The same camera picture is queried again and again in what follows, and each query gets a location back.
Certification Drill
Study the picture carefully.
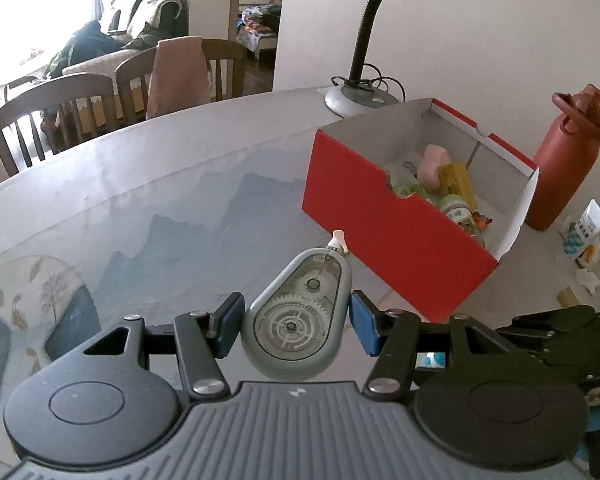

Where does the green-capped jar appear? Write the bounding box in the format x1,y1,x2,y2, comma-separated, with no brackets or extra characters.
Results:
437,194,487,246

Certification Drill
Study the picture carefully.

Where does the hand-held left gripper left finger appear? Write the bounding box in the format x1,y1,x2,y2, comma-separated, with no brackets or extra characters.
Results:
55,291,247,402

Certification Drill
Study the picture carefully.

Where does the small yellow box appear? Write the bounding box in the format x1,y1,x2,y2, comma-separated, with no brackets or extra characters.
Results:
437,162,478,211

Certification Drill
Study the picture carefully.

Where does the grey correction tape dispenser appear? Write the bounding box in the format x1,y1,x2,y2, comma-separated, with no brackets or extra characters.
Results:
241,230,355,381

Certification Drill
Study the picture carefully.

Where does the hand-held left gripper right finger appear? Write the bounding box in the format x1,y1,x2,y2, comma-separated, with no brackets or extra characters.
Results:
349,290,551,403

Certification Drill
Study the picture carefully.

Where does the black lamp cable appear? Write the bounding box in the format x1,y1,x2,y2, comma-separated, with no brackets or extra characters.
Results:
330,62,406,103

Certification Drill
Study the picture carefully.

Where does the cluttered bed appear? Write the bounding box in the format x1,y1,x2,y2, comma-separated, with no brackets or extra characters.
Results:
237,5,283,61

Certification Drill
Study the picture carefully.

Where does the light sofa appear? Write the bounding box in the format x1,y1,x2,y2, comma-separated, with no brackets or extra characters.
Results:
62,0,191,81

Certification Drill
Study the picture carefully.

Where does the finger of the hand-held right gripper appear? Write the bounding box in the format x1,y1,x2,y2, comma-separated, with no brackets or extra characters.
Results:
510,304,598,333
495,327,600,378

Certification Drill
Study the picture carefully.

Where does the wooden dining chair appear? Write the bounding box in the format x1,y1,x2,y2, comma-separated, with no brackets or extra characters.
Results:
0,72,118,176
115,37,248,123

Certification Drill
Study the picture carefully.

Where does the pink cloth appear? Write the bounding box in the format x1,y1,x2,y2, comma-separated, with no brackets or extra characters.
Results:
146,36,212,120

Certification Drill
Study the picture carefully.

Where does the grey desk lamp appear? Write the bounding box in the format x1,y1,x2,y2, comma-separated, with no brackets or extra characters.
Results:
325,0,421,118

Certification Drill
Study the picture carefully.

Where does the red cardboard box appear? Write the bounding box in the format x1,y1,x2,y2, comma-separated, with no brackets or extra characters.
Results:
302,97,541,323

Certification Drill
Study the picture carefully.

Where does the dark clothes pile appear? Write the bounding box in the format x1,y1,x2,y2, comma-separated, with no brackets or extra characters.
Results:
47,20,123,76

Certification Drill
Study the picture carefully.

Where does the pink shell-shaped dish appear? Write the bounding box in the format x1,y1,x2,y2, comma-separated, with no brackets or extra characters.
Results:
416,144,453,191

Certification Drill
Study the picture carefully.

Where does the red water bottle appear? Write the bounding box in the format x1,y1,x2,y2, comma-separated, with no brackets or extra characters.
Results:
524,84,600,232

